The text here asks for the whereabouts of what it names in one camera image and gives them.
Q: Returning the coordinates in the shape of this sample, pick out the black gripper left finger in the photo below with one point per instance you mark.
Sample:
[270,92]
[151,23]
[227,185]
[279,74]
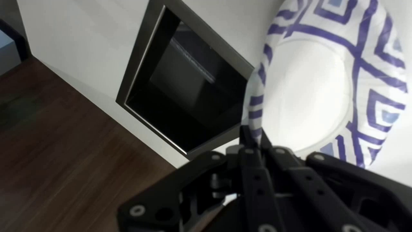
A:
[189,193]

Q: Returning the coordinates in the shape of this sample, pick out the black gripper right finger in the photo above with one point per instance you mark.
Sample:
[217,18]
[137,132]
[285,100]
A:
[343,193]

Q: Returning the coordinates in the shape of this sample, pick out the blue patterned paper bowl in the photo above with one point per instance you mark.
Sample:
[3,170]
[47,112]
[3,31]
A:
[310,90]

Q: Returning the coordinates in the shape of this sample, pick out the steel framed trash opening dark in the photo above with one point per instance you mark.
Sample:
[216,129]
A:
[185,85]

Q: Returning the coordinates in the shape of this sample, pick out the grey blue box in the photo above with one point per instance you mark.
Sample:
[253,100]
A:
[8,51]

